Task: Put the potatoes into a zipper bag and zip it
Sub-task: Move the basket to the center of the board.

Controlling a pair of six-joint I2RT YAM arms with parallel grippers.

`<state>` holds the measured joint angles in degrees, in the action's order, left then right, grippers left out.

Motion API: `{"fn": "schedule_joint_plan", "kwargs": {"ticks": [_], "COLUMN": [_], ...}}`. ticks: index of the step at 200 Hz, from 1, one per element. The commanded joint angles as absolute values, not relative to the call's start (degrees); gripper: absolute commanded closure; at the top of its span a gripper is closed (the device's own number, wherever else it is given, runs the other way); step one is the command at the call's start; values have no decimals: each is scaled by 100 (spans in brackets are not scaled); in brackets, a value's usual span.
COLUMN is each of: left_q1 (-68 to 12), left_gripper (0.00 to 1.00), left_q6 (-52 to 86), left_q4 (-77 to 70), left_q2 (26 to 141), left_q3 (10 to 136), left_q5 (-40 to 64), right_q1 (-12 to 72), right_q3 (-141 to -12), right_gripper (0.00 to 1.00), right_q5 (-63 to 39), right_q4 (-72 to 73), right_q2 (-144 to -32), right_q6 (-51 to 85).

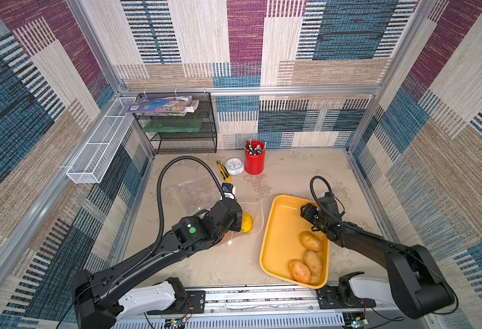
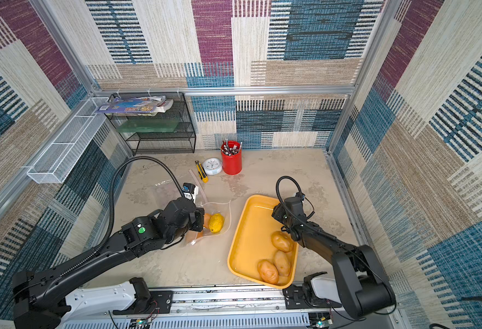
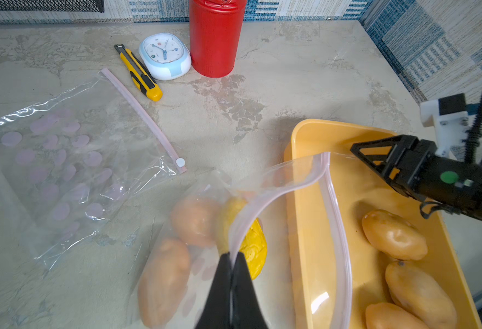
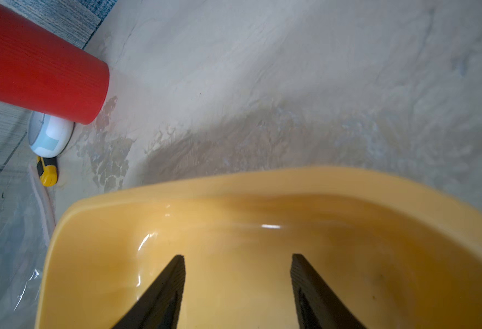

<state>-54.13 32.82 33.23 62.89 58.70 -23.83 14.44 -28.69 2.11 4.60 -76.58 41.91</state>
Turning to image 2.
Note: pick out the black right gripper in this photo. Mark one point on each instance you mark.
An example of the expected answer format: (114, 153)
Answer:
(280, 212)

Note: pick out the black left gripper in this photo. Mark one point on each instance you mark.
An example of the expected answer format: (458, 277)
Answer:
(199, 216)

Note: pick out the yellow lemon-like potato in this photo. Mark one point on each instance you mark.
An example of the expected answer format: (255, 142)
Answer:
(216, 223)

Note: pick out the clear zipper bag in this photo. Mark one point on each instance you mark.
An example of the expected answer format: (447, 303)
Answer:
(166, 191)
(192, 237)

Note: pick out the orange potato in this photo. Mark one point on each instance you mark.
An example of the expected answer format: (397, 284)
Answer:
(207, 218)

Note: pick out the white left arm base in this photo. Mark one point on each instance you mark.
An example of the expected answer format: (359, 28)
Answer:
(101, 297)

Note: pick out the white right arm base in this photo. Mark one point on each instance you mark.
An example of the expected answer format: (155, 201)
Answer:
(325, 288)

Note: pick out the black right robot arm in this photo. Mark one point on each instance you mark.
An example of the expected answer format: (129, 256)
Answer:
(361, 281)

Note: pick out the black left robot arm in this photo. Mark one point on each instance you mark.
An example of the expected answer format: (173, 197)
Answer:
(40, 297)

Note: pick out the brown potato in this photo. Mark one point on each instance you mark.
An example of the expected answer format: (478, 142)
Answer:
(282, 263)
(268, 272)
(282, 242)

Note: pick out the yellow utility knife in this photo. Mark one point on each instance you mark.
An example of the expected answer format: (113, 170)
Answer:
(201, 172)

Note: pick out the brown potato upper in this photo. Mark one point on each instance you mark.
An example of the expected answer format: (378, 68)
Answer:
(282, 263)

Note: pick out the yellow plastic tray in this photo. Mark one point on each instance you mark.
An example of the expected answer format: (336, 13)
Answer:
(252, 242)

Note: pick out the white round clock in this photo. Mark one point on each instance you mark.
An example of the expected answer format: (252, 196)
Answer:
(212, 166)

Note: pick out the brown potato lower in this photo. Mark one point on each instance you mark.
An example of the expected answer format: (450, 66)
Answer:
(268, 272)

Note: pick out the red ribbed pen cup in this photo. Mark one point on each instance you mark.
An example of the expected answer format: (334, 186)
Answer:
(231, 152)

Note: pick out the green tray in rack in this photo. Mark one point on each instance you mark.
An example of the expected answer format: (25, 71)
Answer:
(148, 126)

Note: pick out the colourful book on rack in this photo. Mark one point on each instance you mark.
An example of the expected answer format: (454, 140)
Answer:
(137, 106)

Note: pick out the black wire shelf rack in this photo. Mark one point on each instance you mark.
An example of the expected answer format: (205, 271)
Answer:
(183, 140)

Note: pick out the aluminium front rail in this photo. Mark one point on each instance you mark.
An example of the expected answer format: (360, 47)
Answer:
(223, 306)

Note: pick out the white wire wall basket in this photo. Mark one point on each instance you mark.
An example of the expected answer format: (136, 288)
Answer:
(59, 158)

